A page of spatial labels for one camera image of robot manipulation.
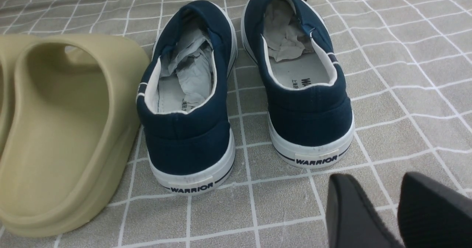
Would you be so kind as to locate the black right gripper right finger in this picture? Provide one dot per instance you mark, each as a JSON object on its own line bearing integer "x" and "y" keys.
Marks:
{"x": 432, "y": 215}

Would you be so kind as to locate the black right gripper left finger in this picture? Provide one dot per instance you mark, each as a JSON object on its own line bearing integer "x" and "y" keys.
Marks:
{"x": 352, "y": 220}

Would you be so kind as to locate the olive foam slipper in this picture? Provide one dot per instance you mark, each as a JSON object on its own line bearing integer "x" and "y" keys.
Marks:
{"x": 71, "y": 126}
{"x": 5, "y": 85}

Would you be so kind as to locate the navy slip-on shoe right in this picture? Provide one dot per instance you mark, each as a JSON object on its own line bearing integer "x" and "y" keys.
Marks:
{"x": 310, "y": 118}

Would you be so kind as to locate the navy slip-on shoe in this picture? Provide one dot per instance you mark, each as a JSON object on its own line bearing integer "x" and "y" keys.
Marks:
{"x": 181, "y": 100}
{"x": 310, "y": 118}

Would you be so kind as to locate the navy slip-on shoe left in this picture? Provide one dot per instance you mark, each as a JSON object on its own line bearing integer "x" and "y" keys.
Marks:
{"x": 181, "y": 100}

